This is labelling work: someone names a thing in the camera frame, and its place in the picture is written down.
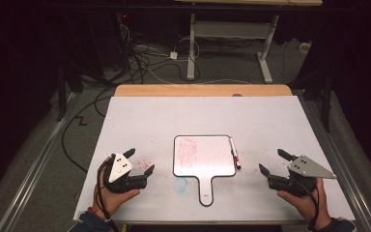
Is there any white marker with red cap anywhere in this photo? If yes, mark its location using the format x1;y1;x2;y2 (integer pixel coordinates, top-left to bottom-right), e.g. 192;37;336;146
228;137;243;171

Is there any person's right hand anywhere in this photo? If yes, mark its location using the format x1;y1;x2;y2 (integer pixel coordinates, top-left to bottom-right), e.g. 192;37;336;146
276;177;332;231

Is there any bundle of floor cables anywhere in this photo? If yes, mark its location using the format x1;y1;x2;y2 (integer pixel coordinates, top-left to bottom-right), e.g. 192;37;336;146
119;23;202;85

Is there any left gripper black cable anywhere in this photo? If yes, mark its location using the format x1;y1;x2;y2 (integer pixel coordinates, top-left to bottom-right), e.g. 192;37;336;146
96;160;119;232

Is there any black metal stand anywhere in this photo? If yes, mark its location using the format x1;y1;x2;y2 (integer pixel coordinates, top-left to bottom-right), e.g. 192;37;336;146
55;62;68;123

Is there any metal floor rail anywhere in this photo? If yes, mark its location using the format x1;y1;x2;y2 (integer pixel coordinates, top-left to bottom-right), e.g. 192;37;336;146
300;96;371;232
0;92;80;232

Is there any person's left hand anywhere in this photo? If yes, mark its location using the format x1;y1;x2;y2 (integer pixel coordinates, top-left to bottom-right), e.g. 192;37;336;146
92;157;141;221

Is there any small whiteboard with handle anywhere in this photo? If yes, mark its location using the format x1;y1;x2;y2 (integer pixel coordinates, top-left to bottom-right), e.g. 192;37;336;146
172;134;238;207

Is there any white metal desk frame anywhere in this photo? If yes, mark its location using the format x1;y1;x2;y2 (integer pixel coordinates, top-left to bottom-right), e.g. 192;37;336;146
186;13;280;84

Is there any wooden table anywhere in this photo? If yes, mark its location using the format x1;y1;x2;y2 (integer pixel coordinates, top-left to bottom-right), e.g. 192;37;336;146
113;84;294;98

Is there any white table cover sheet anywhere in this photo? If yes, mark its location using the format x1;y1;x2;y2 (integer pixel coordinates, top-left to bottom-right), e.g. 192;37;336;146
72;96;356;224

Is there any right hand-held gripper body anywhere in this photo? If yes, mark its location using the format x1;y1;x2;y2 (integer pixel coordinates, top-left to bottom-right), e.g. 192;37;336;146
267;155;337;198

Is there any long black floor cable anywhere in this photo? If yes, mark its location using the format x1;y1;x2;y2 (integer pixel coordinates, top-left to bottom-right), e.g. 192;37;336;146
61;86;112;174

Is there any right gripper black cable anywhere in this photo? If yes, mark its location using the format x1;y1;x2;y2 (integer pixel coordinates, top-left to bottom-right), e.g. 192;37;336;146
291;178;321;232

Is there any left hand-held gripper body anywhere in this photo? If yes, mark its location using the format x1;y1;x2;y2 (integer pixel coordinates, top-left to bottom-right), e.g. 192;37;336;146
102;152;149;194

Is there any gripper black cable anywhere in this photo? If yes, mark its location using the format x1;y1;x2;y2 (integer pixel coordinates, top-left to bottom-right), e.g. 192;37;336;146
291;178;321;232
96;160;119;232

